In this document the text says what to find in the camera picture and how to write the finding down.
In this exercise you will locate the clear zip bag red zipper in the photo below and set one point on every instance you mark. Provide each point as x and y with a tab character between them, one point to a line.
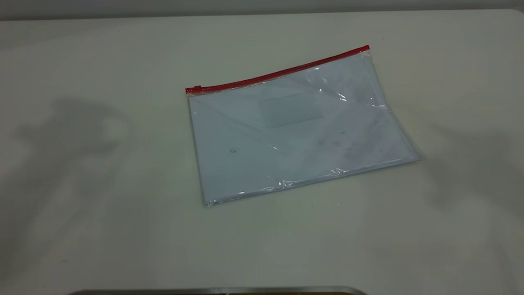
294	139

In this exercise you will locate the red zipper slider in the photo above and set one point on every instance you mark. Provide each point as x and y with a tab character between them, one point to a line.
197	88

